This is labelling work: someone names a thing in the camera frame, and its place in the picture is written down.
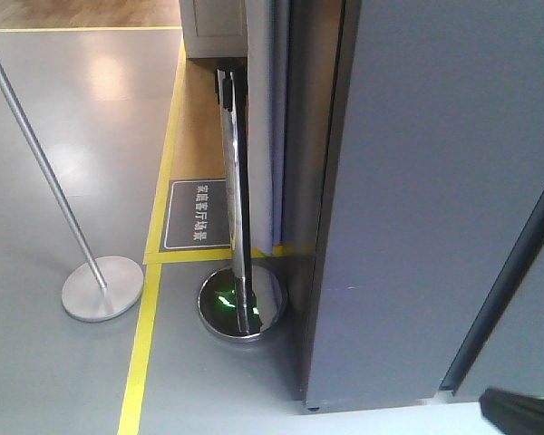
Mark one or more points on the chrome stanchion post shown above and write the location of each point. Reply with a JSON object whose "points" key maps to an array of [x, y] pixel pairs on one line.
{"points": [[242, 302]]}

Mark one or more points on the white cabinet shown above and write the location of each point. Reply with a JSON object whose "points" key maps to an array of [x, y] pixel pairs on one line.
{"points": [[214, 28]]}

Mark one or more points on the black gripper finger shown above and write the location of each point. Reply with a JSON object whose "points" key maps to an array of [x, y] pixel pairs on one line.
{"points": [[513, 413]]}

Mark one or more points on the dark floor sign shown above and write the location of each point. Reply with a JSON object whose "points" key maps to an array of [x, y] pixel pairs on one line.
{"points": [[196, 216]]}

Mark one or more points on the grey fridge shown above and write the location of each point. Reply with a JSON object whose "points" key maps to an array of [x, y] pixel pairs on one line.
{"points": [[414, 189]]}

